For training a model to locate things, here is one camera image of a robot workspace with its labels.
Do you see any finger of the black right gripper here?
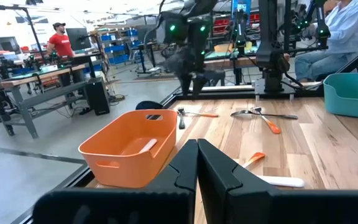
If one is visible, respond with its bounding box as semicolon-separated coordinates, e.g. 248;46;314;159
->
178;72;193;97
192;72;210;99

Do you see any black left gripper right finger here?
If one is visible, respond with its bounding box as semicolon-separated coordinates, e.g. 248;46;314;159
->
197;139;358;224

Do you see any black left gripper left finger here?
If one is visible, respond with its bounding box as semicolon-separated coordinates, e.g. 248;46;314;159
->
32;139;199;224

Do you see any white handled fork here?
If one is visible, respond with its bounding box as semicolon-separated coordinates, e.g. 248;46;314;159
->
139;138;158;154
255;175;305;189

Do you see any background wooden table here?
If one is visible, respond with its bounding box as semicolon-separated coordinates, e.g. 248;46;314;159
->
203;55;260;72

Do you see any dark blue round object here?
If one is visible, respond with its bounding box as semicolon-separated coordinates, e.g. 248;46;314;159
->
135;100;164;111

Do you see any orange plastic bin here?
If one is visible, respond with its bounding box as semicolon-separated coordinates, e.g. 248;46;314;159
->
78;108;178;189

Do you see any shelf with blue bins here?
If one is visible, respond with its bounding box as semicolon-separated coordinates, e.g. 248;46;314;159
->
99;27;139;65

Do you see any black computer tower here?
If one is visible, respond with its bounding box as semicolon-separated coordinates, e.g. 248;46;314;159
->
84;77;111;116

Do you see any black computer monitor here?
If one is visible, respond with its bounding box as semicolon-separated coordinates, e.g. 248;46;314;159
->
65;27;92;52

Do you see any standing person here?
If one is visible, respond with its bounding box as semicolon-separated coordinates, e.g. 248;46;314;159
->
46;22;76;60

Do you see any teal plastic bin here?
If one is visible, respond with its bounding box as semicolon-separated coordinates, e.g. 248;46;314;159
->
323;73;358;121

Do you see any seated person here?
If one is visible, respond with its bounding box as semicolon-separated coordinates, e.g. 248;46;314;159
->
293;0;358;83

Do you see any grey wooden-top workbench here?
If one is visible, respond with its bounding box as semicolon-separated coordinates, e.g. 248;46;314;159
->
0;58;105;140

